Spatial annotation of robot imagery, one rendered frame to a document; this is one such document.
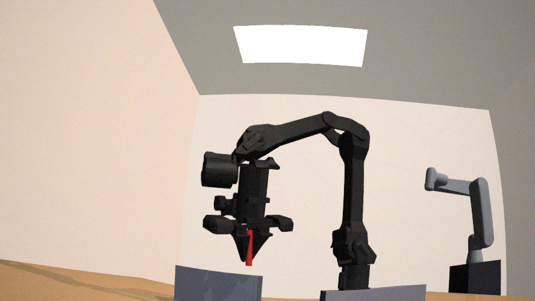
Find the dark red peg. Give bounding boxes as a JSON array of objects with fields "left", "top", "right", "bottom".
[{"left": 245, "top": 230, "right": 253, "bottom": 266}]

